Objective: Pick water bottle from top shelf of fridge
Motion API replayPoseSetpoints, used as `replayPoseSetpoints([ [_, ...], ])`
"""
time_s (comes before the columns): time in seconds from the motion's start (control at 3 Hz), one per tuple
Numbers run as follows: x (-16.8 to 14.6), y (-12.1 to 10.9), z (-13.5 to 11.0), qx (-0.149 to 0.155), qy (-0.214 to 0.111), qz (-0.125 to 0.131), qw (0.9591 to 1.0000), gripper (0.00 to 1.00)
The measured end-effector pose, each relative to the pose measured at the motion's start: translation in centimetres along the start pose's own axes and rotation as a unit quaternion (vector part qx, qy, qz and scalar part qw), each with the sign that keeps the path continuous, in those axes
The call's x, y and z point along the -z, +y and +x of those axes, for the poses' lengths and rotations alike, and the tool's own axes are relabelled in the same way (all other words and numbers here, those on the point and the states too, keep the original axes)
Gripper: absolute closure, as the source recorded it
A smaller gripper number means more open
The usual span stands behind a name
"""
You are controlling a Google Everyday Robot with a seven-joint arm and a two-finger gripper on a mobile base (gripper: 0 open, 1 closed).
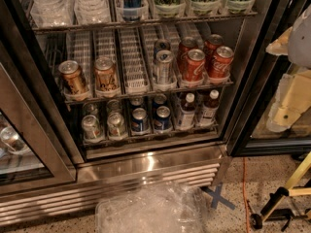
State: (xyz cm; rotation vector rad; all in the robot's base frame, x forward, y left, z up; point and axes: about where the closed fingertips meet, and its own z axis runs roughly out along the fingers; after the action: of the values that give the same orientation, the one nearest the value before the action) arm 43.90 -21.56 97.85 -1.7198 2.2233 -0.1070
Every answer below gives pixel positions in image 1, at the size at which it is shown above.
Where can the silver can back left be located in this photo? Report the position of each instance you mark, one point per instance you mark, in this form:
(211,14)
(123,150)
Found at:
(90,109)

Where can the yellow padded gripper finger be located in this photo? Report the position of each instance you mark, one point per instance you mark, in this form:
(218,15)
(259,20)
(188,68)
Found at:
(292,100)
(280,45)

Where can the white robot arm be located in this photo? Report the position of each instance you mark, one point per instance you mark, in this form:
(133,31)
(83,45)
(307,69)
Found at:
(299,44)

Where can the pepsi can back right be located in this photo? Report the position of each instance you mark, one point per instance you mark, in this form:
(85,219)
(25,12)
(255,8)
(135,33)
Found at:
(159,100)

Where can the pepsi can back left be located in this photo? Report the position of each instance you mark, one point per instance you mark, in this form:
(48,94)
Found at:
(136,102)

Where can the can behind left glass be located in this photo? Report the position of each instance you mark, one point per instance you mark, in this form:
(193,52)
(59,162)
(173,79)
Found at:
(12,140)

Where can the blue tape cross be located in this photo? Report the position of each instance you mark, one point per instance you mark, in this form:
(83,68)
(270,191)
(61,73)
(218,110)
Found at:
(217,198)

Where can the blue pepsi can front right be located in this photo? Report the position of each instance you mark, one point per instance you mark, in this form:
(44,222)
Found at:
(162,118)

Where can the red cola can front left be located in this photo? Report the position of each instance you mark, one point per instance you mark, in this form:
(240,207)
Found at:
(195,61)

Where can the clear water bottle right column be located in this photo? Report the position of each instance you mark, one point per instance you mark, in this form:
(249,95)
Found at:
(92,11)

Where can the silver blue can back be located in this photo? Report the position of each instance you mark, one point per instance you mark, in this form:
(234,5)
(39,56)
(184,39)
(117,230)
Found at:
(161,44)

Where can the red cola can back left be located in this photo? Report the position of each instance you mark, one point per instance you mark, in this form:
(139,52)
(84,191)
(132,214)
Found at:
(186,44)

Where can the red cola can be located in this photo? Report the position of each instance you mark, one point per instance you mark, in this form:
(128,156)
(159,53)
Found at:
(220,63)
(210,45)
(186,44)
(195,61)

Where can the top wire shelf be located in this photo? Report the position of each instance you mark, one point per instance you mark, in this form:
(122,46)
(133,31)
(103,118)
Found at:
(134,24)

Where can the gold can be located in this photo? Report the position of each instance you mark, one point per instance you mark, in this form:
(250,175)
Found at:
(73,77)
(105,74)

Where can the red cola can back right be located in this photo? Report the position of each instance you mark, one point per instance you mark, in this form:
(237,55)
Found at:
(210,45)

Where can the brown bottle white cap left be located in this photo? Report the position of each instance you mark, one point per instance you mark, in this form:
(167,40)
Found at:
(187,111)

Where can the blue pepsi can front left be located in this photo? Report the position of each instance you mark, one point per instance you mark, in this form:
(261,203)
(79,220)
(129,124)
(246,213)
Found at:
(139,120)

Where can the blue red energy drink can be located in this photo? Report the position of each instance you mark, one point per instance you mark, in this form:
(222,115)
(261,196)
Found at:
(130,9)

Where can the steel fridge base grille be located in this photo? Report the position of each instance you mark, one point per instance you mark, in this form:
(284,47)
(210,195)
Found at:
(202,165)

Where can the middle wire shelf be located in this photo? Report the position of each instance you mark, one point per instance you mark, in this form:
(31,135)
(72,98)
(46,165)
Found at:
(145,88)

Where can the clear plastic bin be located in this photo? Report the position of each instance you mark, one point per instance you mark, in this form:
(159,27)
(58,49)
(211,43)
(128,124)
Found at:
(158,208)

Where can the red cola can front right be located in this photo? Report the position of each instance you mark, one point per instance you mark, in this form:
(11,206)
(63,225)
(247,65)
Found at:
(220,63)

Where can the wire shelf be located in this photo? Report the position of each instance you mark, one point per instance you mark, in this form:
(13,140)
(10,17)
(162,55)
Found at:
(145,88)
(134,24)
(153,136)

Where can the silver green can front left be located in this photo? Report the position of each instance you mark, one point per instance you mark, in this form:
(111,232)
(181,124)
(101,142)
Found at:
(91,127)

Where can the gold can far left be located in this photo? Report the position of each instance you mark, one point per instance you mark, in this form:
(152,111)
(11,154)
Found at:
(73,77)

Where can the silver green can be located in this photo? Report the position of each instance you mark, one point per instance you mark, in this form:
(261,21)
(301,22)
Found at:
(116,124)
(91,127)

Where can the yellow black wheeled stand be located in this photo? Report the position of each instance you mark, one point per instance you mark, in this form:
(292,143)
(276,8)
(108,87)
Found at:
(270,211)

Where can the blue pepsi can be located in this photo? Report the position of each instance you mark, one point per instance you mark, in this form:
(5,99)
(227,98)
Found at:
(139,120)
(162,118)

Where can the brown bottle white cap right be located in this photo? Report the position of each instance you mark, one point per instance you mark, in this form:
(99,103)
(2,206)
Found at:
(209,108)

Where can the black fridge right door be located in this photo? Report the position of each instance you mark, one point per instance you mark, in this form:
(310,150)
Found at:
(249,136)

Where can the brown bottle white cap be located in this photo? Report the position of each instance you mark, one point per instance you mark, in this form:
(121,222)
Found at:
(187,111)
(209,108)

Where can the steel fridge left door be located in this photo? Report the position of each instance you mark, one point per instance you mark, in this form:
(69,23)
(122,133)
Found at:
(46,163)

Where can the bottom wire shelf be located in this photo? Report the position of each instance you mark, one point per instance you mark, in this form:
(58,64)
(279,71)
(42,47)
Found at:
(153,136)

